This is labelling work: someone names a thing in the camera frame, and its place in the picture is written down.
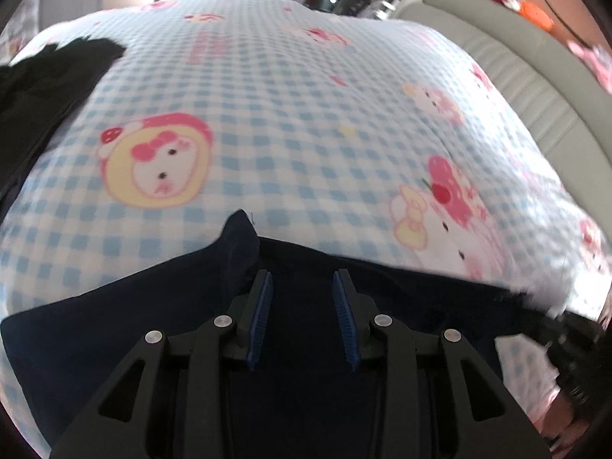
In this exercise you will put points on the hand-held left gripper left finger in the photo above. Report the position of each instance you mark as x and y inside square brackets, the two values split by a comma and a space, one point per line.
[260, 320]

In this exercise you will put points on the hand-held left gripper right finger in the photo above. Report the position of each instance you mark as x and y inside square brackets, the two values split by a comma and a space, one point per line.
[344, 320]

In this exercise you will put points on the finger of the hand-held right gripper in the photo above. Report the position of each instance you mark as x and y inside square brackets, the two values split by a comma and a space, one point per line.
[526, 322]

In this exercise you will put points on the navy white-striped shorts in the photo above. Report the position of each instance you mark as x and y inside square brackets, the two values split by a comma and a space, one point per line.
[119, 334]

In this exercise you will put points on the checked cartoon printed blanket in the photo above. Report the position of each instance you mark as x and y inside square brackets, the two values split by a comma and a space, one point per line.
[311, 129]

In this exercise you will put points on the grey padded bed headboard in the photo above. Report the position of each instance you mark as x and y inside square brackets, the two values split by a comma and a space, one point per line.
[550, 105]

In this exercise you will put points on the pink plush toy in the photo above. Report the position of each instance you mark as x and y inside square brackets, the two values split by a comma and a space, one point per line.
[595, 64]

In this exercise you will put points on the orange plush toy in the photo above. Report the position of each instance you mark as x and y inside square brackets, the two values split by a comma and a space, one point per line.
[538, 15]

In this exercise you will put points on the black garment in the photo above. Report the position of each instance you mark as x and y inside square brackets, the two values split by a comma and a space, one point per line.
[38, 95]

